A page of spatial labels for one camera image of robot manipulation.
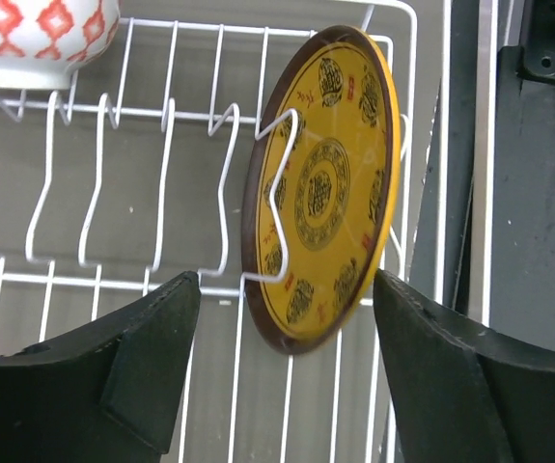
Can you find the yellow plate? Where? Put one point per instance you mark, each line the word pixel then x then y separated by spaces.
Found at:
pixel 321 189

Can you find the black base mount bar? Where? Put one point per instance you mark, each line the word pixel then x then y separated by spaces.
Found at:
pixel 489 197

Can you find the red blue patterned bowl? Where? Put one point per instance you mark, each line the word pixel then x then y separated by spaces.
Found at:
pixel 43 43

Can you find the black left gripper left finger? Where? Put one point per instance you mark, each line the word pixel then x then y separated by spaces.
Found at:
pixel 108 391

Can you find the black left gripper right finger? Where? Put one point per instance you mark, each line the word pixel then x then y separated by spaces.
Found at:
pixel 462 392

